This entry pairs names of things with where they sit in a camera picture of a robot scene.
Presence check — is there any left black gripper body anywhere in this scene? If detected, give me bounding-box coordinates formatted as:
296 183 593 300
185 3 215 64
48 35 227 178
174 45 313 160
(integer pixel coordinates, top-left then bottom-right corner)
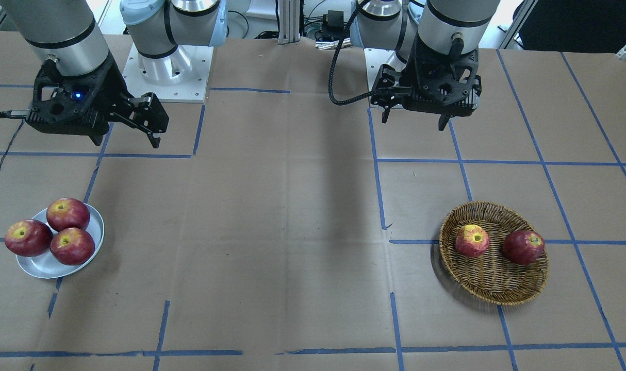
370 36 481 116

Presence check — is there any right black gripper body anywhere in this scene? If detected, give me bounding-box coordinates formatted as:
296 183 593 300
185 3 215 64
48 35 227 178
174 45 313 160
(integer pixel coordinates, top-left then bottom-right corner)
25 53 169 137

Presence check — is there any yellow-red apple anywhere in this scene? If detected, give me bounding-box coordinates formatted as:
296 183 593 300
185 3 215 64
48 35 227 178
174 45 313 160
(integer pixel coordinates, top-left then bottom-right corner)
454 225 491 258

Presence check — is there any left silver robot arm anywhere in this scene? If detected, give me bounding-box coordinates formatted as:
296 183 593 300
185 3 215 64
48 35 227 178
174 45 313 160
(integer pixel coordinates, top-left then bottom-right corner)
349 1 499 130

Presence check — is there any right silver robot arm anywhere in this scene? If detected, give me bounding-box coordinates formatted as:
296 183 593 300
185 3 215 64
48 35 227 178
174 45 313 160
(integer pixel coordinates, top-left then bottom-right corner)
0 1 227 148

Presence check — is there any red apple on plate back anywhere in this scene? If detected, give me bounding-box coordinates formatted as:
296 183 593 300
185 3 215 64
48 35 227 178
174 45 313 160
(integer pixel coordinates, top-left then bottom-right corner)
46 197 91 232

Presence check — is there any red apple on plate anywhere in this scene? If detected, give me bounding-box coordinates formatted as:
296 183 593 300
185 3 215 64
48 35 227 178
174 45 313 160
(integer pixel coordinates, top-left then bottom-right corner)
46 197 91 232
50 228 95 266
4 219 53 257

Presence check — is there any red apple on plate front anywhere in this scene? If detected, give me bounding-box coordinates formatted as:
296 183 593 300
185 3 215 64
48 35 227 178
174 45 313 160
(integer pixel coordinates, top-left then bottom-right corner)
50 228 95 266

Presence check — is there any light blue plate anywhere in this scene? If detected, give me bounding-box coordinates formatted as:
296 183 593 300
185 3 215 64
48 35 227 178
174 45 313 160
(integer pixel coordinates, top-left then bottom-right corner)
16 203 105 279

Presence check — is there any dark red apple in basket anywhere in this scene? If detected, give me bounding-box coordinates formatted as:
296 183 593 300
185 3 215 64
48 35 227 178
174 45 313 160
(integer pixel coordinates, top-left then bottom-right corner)
502 230 546 265

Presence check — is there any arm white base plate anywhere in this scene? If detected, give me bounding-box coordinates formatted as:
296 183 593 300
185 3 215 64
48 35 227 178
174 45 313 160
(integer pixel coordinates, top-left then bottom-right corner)
364 48 407 90
122 45 215 103

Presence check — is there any black braided cable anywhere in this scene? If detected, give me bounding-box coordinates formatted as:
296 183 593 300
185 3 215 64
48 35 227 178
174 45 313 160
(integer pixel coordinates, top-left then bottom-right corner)
328 0 413 106

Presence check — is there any aluminium frame post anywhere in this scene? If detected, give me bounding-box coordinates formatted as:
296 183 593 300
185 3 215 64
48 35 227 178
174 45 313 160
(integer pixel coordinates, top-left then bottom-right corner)
275 0 304 45

